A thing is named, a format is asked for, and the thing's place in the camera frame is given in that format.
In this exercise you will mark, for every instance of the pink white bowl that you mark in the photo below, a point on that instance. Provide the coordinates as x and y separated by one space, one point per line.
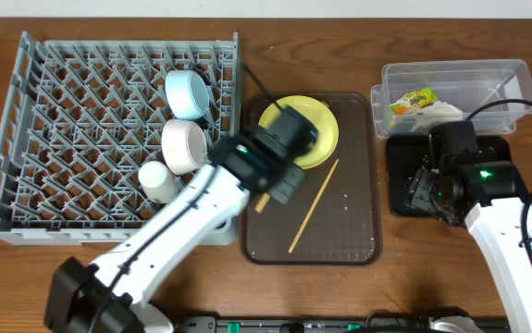
183 146

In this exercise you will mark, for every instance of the white tissue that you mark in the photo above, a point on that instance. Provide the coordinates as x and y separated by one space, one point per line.
437 113

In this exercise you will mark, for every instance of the pale green cup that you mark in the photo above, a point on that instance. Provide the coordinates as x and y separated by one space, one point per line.
157 182

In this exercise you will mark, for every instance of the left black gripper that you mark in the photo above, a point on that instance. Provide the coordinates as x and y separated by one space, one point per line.
287 186

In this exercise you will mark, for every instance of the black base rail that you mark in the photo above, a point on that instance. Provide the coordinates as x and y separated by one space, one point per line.
381 320

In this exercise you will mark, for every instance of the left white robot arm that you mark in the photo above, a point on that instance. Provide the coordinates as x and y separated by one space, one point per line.
113 293

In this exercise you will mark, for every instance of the dark brown serving tray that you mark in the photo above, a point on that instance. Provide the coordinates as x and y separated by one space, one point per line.
345 227

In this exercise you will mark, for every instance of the wooden chopstick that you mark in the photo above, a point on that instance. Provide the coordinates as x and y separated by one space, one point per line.
313 206
262 203

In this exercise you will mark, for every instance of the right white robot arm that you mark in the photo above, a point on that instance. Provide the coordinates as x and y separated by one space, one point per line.
490 200

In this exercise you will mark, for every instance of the green snack wrapper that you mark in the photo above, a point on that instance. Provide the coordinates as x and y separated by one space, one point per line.
413 101

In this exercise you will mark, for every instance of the yellow round plate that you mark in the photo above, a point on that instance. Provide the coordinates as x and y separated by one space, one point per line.
324 121

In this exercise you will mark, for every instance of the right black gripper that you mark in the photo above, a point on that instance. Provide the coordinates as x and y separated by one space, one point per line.
421 189

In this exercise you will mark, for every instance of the clear plastic waste bin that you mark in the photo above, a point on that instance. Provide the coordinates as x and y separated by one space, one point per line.
466 84

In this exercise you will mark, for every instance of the light blue bowl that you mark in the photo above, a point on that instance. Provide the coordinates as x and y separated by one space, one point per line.
187 94

